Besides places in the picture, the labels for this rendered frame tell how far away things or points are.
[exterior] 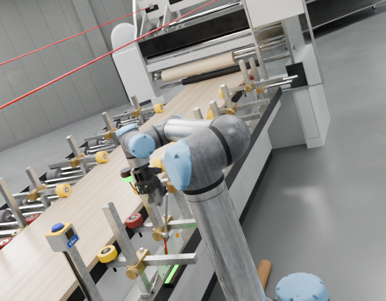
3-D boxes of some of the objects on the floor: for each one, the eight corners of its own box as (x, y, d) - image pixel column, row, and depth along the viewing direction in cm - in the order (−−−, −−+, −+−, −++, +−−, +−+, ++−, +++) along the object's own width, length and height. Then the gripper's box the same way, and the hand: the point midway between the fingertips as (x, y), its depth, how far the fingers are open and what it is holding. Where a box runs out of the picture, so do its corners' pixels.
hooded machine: (167, 89, 949) (140, 15, 896) (173, 94, 881) (144, 15, 828) (130, 103, 940) (101, 30, 887) (133, 109, 872) (101, 30, 819)
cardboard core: (262, 303, 258) (259, 292, 255) (250, 303, 262) (246, 292, 259) (272, 269, 283) (269, 259, 280) (261, 269, 286) (258, 260, 284)
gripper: (126, 171, 178) (145, 215, 185) (144, 168, 173) (163, 213, 180) (135, 161, 185) (153, 204, 192) (153, 158, 181) (171, 202, 188)
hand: (160, 202), depth 188 cm, fingers closed
